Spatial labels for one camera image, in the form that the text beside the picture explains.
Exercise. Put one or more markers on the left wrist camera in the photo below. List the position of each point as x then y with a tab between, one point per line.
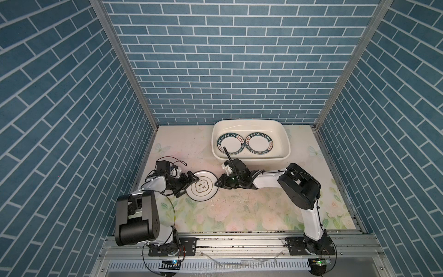
175	171

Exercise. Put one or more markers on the corner aluminium post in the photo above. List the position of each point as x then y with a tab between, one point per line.
361	46
104	19

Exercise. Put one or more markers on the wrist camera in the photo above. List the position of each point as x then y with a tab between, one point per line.
233	166
175	171

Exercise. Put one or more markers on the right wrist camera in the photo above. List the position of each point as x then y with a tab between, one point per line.
233	166

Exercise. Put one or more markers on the left corner aluminium post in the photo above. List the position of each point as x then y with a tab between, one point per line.
104	19

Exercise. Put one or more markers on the right corner aluminium post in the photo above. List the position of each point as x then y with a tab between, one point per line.
361	46

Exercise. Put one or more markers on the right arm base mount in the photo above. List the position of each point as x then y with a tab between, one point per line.
298	246

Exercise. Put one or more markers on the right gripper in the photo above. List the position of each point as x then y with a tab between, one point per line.
223	182

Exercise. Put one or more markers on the green rim plate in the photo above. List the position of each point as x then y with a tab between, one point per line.
232	143
259	143

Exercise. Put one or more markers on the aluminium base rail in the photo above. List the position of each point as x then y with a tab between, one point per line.
281	254

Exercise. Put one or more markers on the white plastic bin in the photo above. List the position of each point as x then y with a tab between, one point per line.
281	144

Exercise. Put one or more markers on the white plate grey flower outline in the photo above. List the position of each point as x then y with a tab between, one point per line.
204	188

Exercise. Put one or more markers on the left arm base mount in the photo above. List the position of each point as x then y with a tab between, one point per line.
187	247

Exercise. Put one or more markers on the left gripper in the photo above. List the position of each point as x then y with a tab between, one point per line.
184	182

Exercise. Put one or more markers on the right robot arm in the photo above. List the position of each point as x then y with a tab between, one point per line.
300	187

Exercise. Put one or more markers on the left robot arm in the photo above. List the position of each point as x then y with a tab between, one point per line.
137	217

